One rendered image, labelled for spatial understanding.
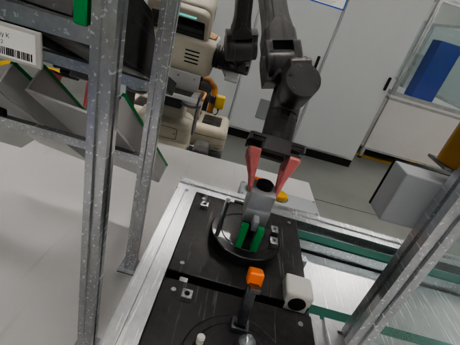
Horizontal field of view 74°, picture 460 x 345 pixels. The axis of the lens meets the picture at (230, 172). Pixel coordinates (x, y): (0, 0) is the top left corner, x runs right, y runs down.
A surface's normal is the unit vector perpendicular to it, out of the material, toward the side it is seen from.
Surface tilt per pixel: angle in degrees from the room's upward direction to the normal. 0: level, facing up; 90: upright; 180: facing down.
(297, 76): 52
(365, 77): 90
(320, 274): 0
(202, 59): 98
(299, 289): 0
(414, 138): 90
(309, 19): 90
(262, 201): 91
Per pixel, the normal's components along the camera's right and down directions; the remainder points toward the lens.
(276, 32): 0.10, -0.22
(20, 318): 0.26, -0.85
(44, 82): 0.93, 0.35
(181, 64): -0.10, 0.59
